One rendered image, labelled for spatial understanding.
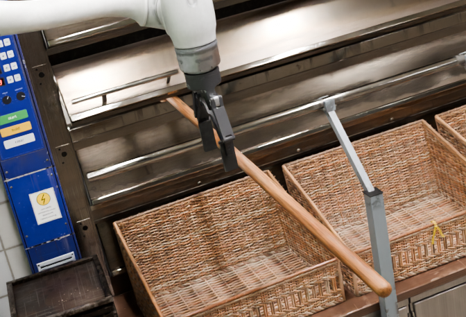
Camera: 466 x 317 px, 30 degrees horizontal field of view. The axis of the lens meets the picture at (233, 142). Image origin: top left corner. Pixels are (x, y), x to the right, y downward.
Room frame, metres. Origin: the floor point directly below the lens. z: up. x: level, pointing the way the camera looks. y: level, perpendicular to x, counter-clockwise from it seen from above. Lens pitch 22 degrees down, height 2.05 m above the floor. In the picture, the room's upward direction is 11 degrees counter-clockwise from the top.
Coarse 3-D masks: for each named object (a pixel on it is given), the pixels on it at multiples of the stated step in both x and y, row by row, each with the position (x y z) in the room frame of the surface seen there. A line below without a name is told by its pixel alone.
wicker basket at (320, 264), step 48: (240, 192) 2.60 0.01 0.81; (144, 240) 2.49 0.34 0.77; (192, 240) 2.52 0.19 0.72; (240, 240) 2.55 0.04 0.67; (288, 240) 2.57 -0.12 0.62; (144, 288) 2.20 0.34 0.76; (192, 288) 2.44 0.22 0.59; (240, 288) 2.38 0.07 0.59; (288, 288) 2.16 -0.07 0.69; (336, 288) 2.20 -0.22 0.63
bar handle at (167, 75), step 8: (168, 72) 2.50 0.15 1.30; (176, 72) 2.50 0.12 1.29; (136, 80) 2.47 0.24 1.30; (144, 80) 2.47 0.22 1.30; (152, 80) 2.48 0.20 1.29; (168, 80) 2.52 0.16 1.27; (112, 88) 2.45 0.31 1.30; (120, 88) 2.45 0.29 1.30; (128, 88) 2.46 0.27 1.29; (88, 96) 2.42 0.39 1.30; (96, 96) 2.43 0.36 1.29; (104, 96) 2.45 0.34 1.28
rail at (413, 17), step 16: (464, 0) 2.80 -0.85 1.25; (416, 16) 2.74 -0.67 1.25; (352, 32) 2.68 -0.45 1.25; (368, 32) 2.69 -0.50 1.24; (304, 48) 2.63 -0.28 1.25; (320, 48) 2.64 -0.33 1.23; (256, 64) 2.58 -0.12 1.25; (144, 96) 2.48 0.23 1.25; (160, 96) 2.49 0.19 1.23; (96, 112) 2.43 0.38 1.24
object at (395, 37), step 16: (448, 16) 2.89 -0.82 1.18; (464, 16) 2.91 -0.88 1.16; (400, 32) 2.83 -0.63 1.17; (416, 32) 2.85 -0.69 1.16; (336, 48) 2.78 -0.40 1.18; (352, 48) 2.78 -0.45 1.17; (368, 48) 2.80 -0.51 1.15; (288, 64) 2.72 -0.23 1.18; (304, 64) 2.73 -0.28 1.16; (320, 64) 2.75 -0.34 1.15; (240, 80) 2.67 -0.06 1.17; (256, 80) 2.68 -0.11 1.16; (272, 80) 2.70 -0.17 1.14; (192, 96) 2.62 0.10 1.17; (128, 112) 2.56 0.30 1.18; (144, 112) 2.57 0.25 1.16; (160, 112) 2.59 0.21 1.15; (80, 128) 2.51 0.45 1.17; (96, 128) 2.53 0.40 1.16; (112, 128) 2.54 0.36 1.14
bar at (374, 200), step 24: (408, 72) 2.43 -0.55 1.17; (432, 72) 2.44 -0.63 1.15; (336, 96) 2.36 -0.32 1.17; (264, 120) 2.29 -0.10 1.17; (336, 120) 2.32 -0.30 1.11; (192, 144) 2.22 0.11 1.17; (120, 168) 2.17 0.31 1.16; (360, 168) 2.20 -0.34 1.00; (384, 216) 2.13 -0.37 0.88; (384, 240) 2.13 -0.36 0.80; (384, 264) 2.13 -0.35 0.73; (384, 312) 2.13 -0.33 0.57
